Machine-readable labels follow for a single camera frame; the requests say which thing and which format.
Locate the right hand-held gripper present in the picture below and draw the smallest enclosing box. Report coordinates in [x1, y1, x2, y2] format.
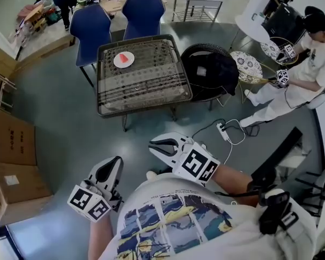
[148, 132, 221, 185]

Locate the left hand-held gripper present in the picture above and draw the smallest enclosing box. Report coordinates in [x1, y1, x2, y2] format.
[67, 157, 125, 223]

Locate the person's left forearm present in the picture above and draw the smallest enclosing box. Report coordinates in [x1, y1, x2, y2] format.
[88, 211, 118, 260]

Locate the person's right forearm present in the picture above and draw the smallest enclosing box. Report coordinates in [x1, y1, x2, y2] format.
[203, 163, 257, 202]

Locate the white power strip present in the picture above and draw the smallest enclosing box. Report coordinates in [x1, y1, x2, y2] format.
[216, 122, 230, 142]

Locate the wicker glass-top table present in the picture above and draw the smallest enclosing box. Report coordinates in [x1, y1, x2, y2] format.
[96, 34, 194, 133]

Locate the labelled brown cardboard box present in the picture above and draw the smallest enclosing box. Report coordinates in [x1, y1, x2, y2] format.
[0, 160, 54, 205]

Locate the black cloth bag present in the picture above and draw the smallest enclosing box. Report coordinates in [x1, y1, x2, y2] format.
[188, 53, 240, 96]

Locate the white round plate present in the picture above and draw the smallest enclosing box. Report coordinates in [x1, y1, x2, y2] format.
[113, 51, 135, 69]

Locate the black wicker chair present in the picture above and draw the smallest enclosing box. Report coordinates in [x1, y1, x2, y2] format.
[179, 43, 241, 112]

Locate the large printed cardboard box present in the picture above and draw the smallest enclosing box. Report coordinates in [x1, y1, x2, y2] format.
[0, 105, 38, 167]

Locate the person's printed white shirt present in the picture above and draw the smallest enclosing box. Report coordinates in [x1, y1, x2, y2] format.
[97, 172, 320, 260]

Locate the long black board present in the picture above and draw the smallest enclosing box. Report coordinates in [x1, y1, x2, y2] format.
[250, 126, 304, 185]

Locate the blue upholstered chair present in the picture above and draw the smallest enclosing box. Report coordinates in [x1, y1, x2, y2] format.
[121, 0, 166, 42]
[69, 3, 113, 88]

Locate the white round table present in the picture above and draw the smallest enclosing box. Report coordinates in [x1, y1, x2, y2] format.
[234, 0, 274, 44]

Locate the light wooden table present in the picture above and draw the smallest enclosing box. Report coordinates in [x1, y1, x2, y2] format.
[99, 0, 168, 14]

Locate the flat plain cardboard box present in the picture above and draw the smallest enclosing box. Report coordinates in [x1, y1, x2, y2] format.
[0, 44, 18, 79]

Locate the black equipment case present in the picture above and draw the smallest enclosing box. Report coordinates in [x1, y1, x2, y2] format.
[261, 0, 307, 47]

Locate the small wooden chair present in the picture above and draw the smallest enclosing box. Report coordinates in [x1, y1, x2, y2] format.
[17, 3, 48, 33]

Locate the black power cable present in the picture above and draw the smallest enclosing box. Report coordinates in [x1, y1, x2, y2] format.
[191, 119, 220, 144]

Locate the white power cable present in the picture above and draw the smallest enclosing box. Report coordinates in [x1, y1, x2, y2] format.
[222, 119, 246, 165]

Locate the patterned cushion wire stool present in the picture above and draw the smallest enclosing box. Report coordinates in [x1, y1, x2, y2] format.
[229, 50, 264, 104]
[259, 36, 298, 66]

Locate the black strap-mounted pouch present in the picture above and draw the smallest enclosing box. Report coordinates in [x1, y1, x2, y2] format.
[258, 189, 300, 236]

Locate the black metal frame stand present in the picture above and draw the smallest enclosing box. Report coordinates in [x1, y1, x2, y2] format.
[294, 166, 325, 218]

